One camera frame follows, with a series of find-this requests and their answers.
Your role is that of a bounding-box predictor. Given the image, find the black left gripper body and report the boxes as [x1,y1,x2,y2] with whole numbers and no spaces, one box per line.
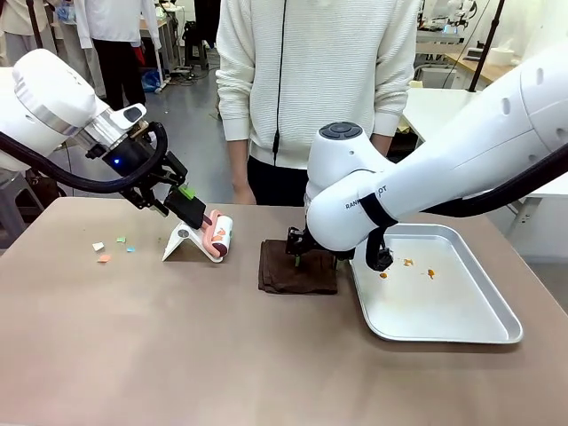
[86,132,170,191]

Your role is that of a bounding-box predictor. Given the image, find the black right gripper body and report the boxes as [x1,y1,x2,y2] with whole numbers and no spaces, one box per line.
[285,225,317,258]

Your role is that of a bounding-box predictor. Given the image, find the brown cloth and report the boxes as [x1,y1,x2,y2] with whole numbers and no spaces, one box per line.
[257,238,339,296]

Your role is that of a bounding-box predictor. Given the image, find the pink lint roller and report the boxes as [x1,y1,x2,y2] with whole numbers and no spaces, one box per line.
[199,209,235,264]

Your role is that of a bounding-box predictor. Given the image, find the person left forearm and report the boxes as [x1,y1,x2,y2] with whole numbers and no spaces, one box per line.
[370,132,394,157]

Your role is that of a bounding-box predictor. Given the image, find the person right forearm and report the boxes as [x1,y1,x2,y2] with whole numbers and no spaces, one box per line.
[226,138,249,182]

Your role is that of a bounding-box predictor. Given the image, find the person right hand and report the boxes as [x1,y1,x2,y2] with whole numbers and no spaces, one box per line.
[230,177,258,206]

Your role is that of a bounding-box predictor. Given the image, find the white folding stand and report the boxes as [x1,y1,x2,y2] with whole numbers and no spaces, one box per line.
[162,220,223,264]

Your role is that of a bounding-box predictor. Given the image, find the black trousers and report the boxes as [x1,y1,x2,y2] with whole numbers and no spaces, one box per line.
[246,154,312,208]

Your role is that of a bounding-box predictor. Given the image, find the blue plastic bag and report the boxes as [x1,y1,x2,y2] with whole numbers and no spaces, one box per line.
[140,68,162,93]

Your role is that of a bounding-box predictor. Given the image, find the dark brown bag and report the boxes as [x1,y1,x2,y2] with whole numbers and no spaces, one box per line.
[24,167,67,209]

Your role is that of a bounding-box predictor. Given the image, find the silver metal tray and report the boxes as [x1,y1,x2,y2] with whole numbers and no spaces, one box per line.
[349,223,525,345]

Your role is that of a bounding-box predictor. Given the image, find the bystander in black trousers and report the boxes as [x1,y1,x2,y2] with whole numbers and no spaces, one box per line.
[73,0,163,112]

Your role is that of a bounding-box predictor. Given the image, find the wooden top background desk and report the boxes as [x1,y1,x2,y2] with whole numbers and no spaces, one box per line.
[138,16,173,90]

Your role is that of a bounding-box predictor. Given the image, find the black stool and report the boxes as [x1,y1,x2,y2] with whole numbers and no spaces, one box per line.
[182,20,209,72]

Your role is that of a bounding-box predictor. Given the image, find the bystander in grey trousers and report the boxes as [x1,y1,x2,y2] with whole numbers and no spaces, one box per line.
[0,0,61,67]

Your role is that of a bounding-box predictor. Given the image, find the white ribbed sweater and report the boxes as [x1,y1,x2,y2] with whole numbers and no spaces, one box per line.
[216,0,422,170]

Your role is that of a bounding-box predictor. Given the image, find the large white side table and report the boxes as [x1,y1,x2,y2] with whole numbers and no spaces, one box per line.
[401,87,568,199]

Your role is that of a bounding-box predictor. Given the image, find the wooden workbench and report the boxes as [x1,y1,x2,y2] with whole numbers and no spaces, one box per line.
[443,51,518,86]

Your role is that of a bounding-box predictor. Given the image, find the background robot equipment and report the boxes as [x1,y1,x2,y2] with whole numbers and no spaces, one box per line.
[415,0,478,45]

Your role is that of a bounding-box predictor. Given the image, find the black tripod pole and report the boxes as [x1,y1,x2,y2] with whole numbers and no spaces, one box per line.
[469,0,507,93]

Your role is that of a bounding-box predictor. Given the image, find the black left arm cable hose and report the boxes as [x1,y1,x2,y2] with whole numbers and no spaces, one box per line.
[0,120,170,195]

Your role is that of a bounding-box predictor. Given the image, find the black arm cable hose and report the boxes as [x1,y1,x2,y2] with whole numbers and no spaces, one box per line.
[0,120,170,195]
[358,144,568,272]

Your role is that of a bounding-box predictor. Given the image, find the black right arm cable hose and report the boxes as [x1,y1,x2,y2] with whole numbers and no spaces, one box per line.
[358,144,568,272]

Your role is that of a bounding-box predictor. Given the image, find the thin black cord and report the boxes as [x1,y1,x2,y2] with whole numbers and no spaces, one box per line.
[272,0,289,168]

